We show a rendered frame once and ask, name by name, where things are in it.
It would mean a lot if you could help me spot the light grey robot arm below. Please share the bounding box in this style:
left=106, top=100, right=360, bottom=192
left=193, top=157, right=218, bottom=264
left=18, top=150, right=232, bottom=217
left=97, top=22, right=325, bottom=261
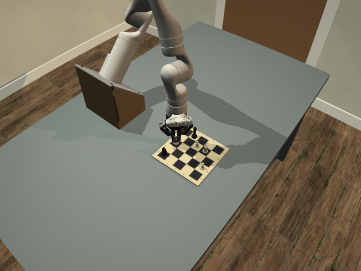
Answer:
left=99, top=0, right=193, bottom=127

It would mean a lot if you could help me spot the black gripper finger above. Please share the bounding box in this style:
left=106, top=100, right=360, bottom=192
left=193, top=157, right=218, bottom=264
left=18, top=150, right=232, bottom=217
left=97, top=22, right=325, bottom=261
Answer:
left=177, top=123, right=193, bottom=142
left=159, top=123, right=175, bottom=143

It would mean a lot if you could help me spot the chessboard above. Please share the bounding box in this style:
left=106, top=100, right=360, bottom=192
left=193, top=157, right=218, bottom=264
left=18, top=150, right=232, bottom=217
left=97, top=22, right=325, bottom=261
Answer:
left=152, top=128, right=230, bottom=186

